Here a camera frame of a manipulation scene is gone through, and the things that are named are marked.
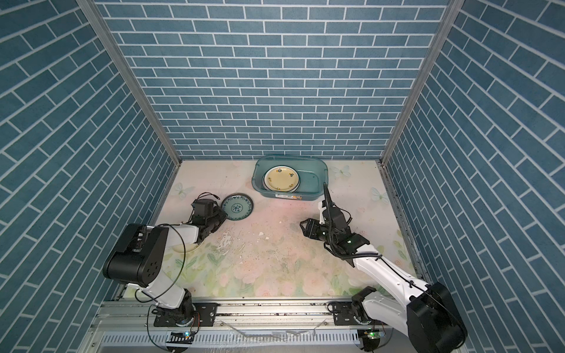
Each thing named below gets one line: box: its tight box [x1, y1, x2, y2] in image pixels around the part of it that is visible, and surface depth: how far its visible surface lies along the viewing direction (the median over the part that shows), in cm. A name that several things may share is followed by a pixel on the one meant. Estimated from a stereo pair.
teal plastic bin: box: [251, 155, 329, 201], surface depth 111 cm
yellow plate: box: [261, 164, 301, 193], surface depth 111 cm
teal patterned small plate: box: [221, 192, 254, 222], surface depth 104 cm
